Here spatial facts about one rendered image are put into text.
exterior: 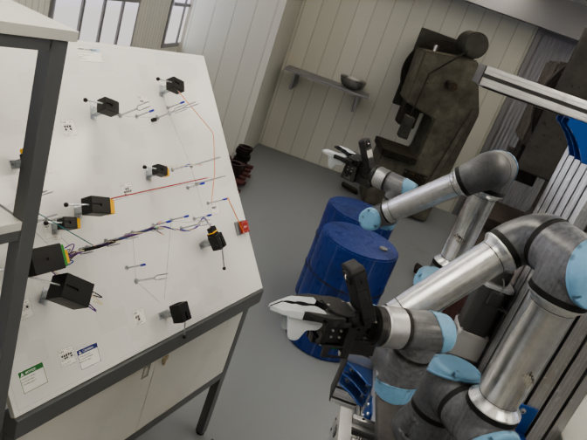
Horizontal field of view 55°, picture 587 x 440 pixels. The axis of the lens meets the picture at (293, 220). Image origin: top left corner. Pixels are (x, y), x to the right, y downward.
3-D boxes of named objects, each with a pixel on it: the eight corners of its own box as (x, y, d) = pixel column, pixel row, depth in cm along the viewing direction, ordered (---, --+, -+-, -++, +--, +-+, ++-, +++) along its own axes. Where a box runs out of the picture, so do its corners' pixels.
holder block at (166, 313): (166, 342, 189) (188, 340, 184) (156, 307, 188) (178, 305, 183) (175, 337, 193) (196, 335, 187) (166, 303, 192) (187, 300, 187)
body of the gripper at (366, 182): (338, 175, 202) (366, 190, 197) (345, 154, 198) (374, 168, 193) (348, 172, 208) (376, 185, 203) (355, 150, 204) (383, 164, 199)
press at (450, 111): (424, 206, 776) (498, 41, 693) (431, 232, 679) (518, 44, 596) (341, 176, 778) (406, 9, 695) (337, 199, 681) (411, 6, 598)
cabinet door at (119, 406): (135, 432, 209) (160, 348, 195) (-1, 526, 162) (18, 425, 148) (132, 429, 210) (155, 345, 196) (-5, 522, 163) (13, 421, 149)
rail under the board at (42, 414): (259, 302, 244) (264, 289, 242) (13, 441, 143) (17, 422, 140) (250, 296, 246) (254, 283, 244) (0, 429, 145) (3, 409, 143)
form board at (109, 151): (10, 418, 142) (15, 418, 141) (-104, 20, 135) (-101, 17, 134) (258, 288, 243) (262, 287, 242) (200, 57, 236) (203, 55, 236)
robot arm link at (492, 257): (531, 185, 119) (338, 309, 119) (567, 208, 110) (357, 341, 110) (542, 224, 125) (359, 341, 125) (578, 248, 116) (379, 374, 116)
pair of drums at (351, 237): (379, 308, 453) (417, 223, 425) (345, 375, 355) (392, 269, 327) (307, 273, 468) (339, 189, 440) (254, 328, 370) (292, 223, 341)
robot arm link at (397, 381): (390, 371, 116) (411, 328, 112) (416, 410, 107) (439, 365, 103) (358, 368, 113) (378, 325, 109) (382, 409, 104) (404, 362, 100)
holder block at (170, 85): (144, 77, 203) (162, 69, 198) (166, 87, 212) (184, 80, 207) (144, 89, 202) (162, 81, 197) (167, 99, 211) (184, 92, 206)
